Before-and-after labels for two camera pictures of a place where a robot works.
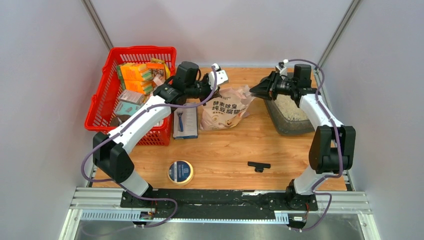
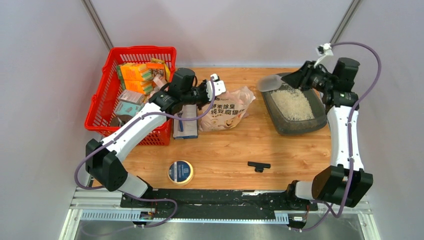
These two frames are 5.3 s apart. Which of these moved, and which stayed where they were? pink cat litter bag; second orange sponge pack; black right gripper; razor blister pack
Moved: black right gripper
Stayed: second orange sponge pack; pink cat litter bag; razor blister pack
